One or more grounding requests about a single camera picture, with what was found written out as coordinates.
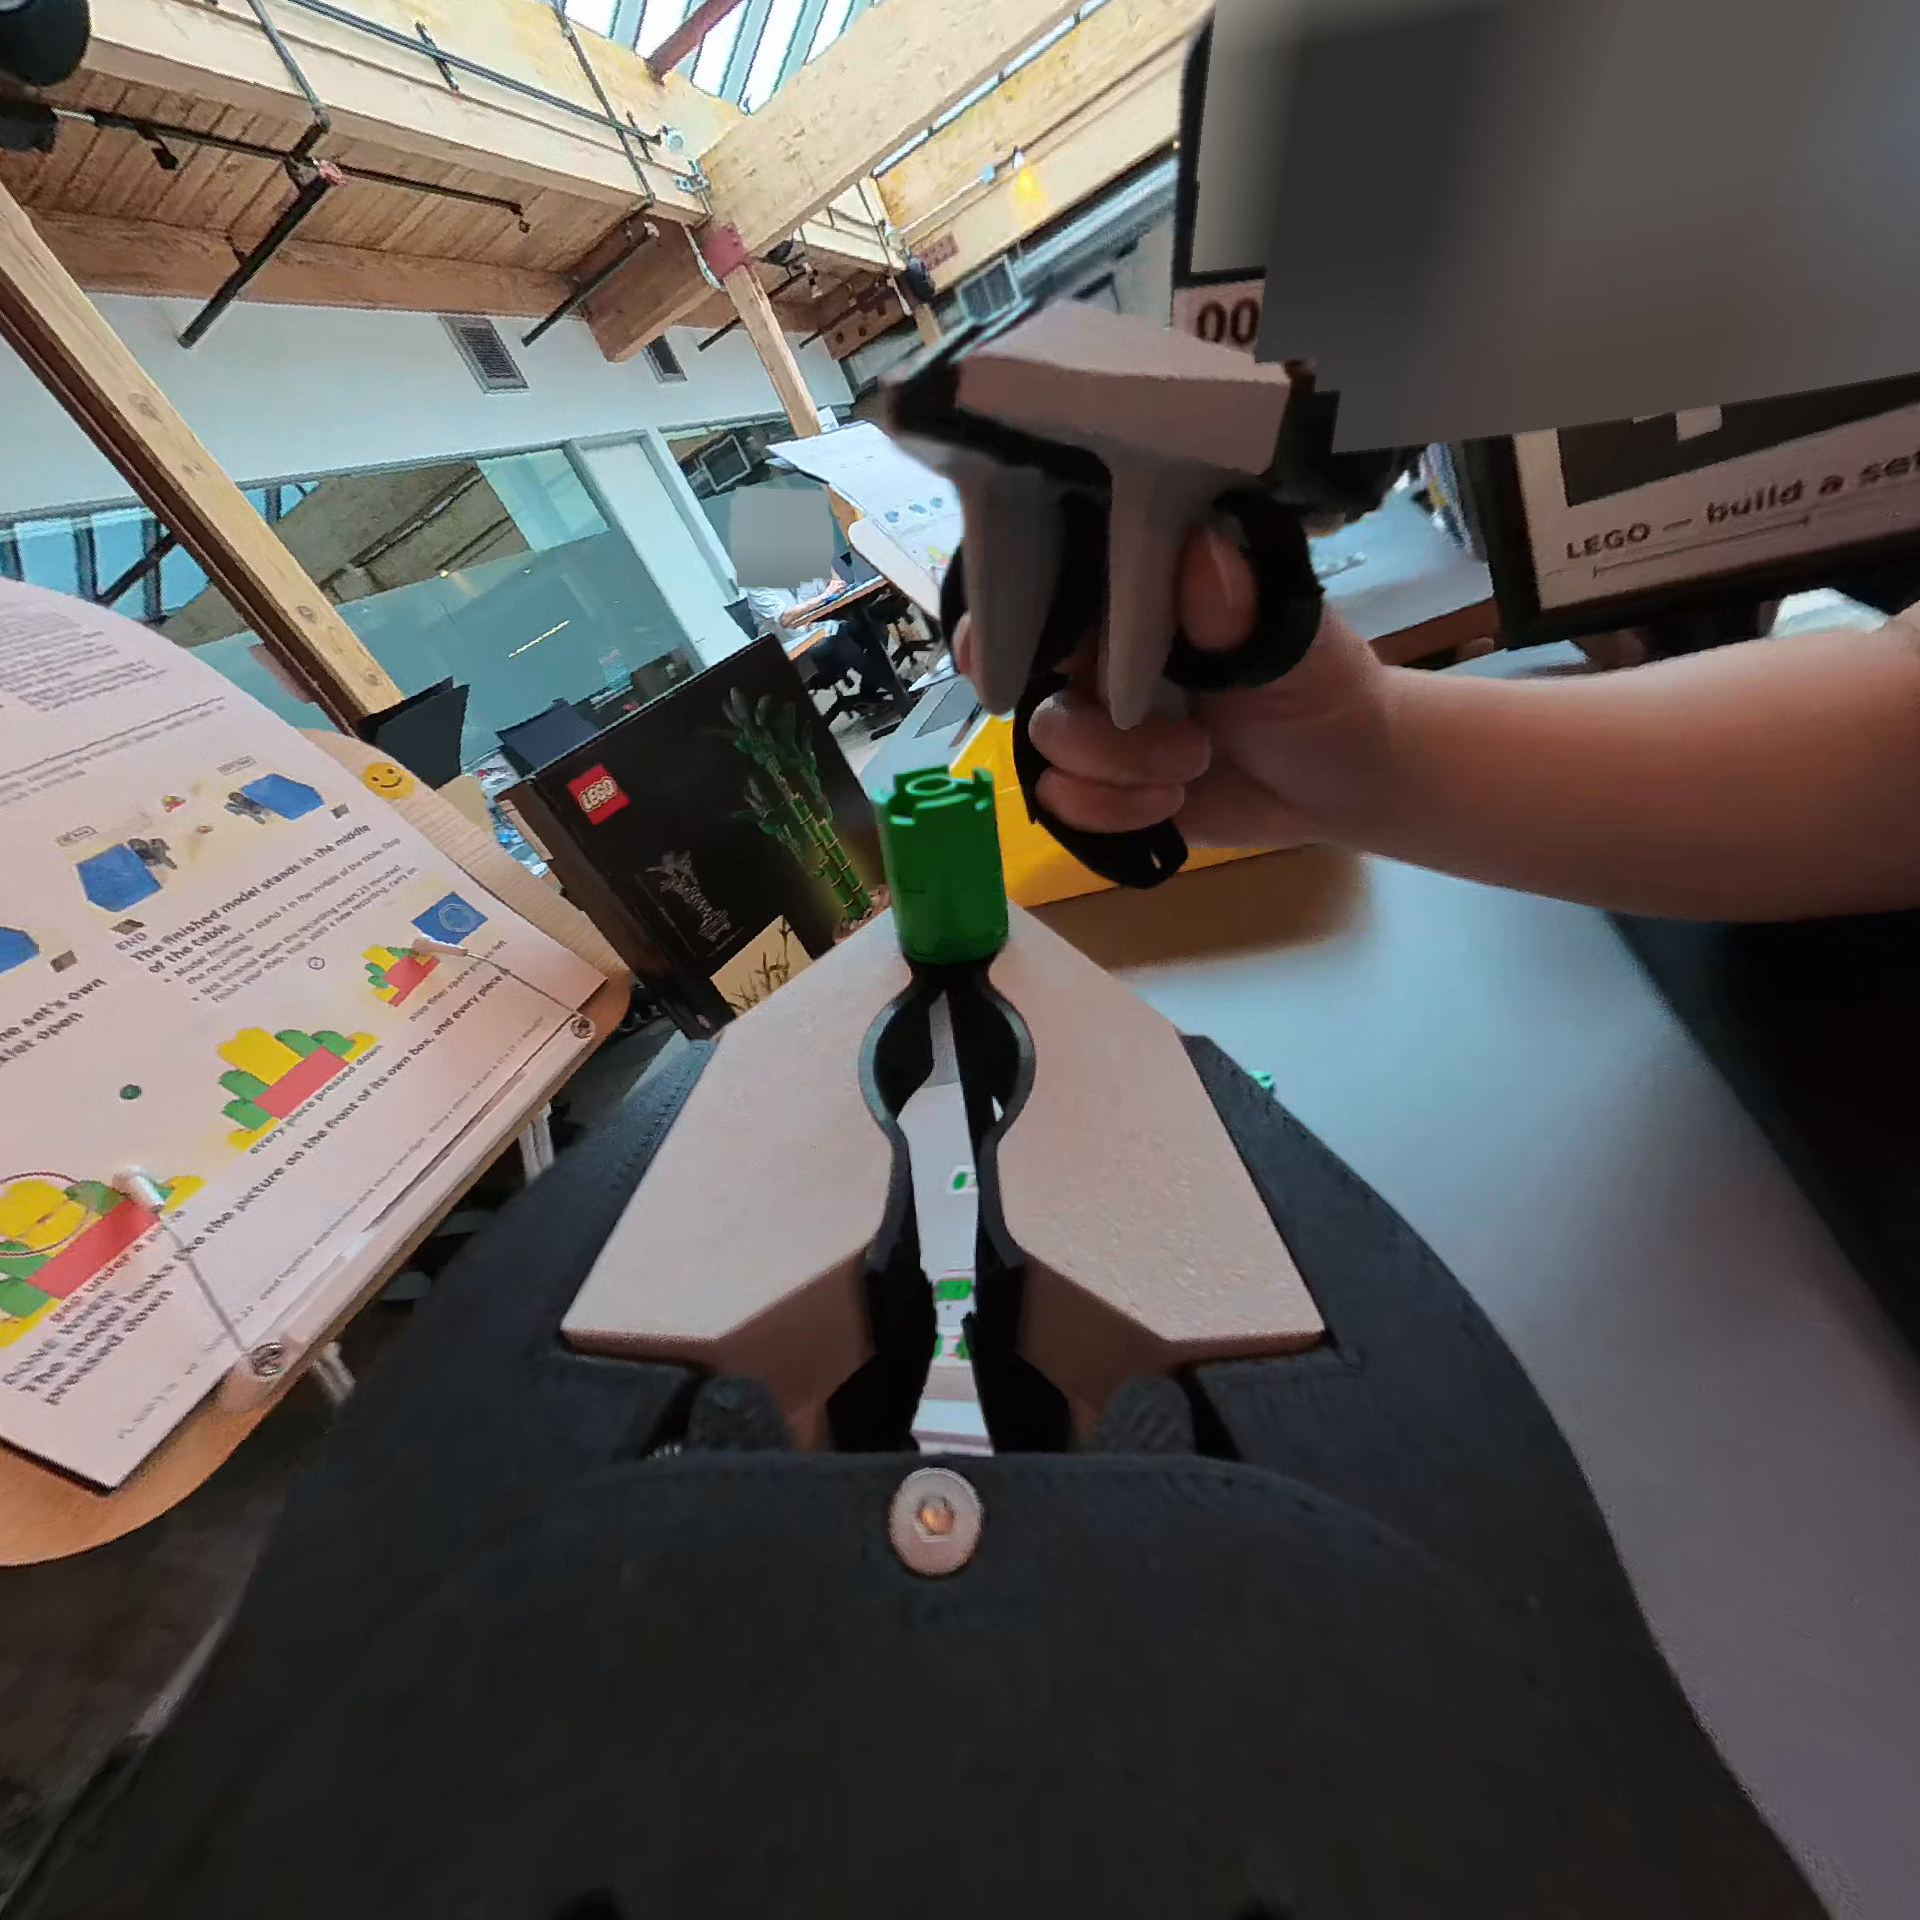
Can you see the black perforated mat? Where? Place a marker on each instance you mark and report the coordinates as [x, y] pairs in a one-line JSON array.
[[1785, 1078]]

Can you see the wooden diagonal beam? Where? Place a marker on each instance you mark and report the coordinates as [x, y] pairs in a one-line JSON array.
[[194, 465]]

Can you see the person's right forearm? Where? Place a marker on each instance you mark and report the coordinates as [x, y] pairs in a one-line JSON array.
[[1650, 780]]

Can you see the wall air vent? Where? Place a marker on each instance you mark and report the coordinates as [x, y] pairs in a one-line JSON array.
[[665, 356], [482, 353]]

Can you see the yellow storage bin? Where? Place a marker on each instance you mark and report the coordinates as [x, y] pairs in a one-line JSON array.
[[1050, 878]]

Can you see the person's right hand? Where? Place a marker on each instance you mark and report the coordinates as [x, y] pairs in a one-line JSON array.
[[1306, 749]]

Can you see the printed instruction sheet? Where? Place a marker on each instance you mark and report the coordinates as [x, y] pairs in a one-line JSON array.
[[224, 973]]

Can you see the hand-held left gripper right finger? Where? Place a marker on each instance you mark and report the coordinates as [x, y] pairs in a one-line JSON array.
[[1155, 1200]]

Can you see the black plant picture box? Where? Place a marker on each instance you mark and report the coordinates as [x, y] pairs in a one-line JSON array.
[[674, 838]]

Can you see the tall green cylinder brick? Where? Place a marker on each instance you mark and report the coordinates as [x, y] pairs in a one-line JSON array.
[[940, 868]]

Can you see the background instruction board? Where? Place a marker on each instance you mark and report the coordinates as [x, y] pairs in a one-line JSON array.
[[885, 488]]

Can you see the grey desk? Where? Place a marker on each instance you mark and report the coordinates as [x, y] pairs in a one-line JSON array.
[[1425, 1200]]

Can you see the black ceiling spotlight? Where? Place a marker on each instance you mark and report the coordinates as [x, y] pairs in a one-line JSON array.
[[37, 36]]

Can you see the black board bracket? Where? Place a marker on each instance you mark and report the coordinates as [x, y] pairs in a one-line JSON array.
[[411, 730]]

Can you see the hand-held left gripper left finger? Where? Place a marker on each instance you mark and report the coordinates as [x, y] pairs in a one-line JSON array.
[[720, 1200]]

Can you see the red ceiling pipe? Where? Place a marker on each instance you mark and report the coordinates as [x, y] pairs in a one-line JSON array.
[[682, 30]]

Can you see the yellow smiley sticker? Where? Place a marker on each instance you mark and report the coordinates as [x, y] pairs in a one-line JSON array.
[[386, 780]]

